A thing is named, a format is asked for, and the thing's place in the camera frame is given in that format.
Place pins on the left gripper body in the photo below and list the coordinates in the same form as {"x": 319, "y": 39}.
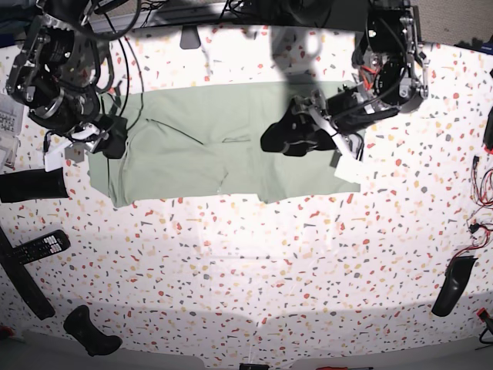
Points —
{"x": 354, "y": 109}

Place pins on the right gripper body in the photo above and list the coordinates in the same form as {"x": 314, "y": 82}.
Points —
{"x": 63, "y": 108}

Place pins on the light green T-shirt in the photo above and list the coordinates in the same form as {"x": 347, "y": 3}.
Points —
{"x": 205, "y": 141}

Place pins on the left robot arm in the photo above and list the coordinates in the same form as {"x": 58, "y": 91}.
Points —
{"x": 385, "y": 58}

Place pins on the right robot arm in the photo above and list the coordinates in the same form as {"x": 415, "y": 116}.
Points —
{"x": 61, "y": 72}

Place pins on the clear plastic parts box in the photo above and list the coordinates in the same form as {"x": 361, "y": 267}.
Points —
{"x": 12, "y": 114}

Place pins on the black cylindrical roll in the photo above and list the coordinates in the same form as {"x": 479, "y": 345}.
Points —
{"x": 32, "y": 185}

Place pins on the black TV remote control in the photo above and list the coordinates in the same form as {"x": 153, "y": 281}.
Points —
{"x": 41, "y": 247}

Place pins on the red black device right edge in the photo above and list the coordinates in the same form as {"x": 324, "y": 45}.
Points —
{"x": 488, "y": 134}

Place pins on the long black bar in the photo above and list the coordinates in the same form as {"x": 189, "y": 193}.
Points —
{"x": 28, "y": 290}

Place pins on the black game controller grip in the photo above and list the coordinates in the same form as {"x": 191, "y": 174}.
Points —
{"x": 78, "y": 324}

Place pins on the small black box bottom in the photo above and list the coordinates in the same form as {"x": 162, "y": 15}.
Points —
{"x": 248, "y": 366}

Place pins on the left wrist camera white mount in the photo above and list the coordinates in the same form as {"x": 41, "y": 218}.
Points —
{"x": 349, "y": 146}

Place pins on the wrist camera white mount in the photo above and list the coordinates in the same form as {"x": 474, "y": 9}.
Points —
{"x": 89, "y": 137}
{"x": 349, "y": 146}

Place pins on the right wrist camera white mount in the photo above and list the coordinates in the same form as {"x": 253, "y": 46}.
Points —
{"x": 89, "y": 137}

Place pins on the black curved handle right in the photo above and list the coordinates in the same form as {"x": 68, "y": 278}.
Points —
{"x": 457, "y": 277}

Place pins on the red handled screwdriver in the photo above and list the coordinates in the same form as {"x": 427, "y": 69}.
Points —
{"x": 344, "y": 368}

